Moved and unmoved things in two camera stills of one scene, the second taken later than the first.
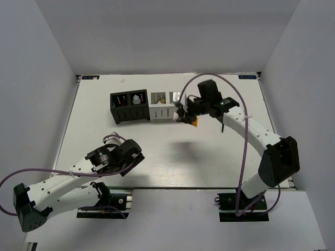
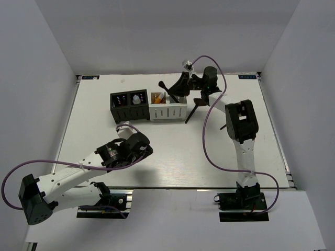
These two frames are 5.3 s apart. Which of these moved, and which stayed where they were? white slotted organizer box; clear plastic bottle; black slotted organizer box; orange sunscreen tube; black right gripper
Moved: orange sunscreen tube; black right gripper
Stayed: white slotted organizer box; clear plastic bottle; black slotted organizer box
